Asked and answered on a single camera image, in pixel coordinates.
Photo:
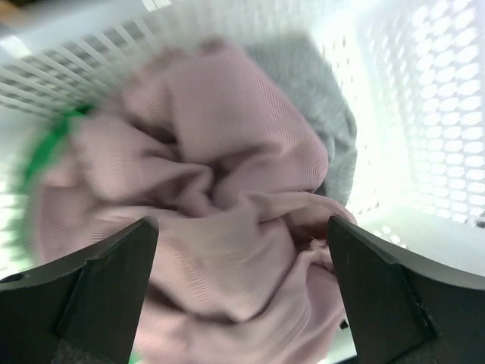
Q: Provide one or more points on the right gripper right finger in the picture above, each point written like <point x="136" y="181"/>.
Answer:
<point x="402" y="307"/>

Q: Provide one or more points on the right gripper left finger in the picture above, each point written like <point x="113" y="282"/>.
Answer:
<point x="83" y="307"/>

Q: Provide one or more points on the green tank top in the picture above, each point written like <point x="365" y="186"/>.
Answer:
<point x="40" y="155"/>

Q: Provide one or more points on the pink tank top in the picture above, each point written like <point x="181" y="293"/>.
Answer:
<point x="205" y="145"/>

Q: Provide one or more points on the grey tank top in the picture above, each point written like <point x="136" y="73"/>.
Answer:
<point x="295" y="64"/>

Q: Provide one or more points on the white plastic laundry basket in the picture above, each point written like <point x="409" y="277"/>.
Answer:
<point x="412" y="73"/>

